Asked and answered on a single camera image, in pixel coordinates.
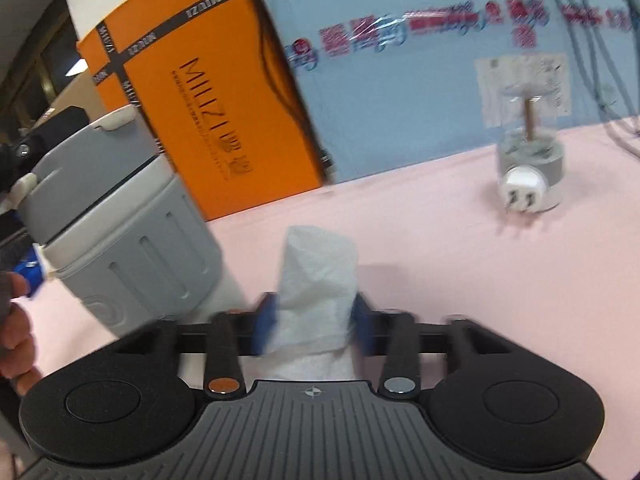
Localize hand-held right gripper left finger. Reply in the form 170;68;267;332
117;292;281;403

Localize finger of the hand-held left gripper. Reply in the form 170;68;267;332
7;242;53;298
0;139;35;201

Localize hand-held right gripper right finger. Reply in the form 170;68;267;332
350;295;506;403

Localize white paper tissue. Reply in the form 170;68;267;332
260;225;362;382

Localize grey lunch container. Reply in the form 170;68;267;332
15;104;224;340

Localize person's left hand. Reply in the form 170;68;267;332
0;272;45;397

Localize orange box with black ribbon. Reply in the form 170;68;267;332
76;0;331;222

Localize white plug adapter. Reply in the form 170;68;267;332
500;165;547;215

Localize light blue printed carton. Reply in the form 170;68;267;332
240;0;640;184

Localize white plug on grey base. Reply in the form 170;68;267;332
494;84;567;212

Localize dark thin cable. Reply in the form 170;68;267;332
239;0;335;182

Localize grey cables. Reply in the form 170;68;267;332
540;0;640;157

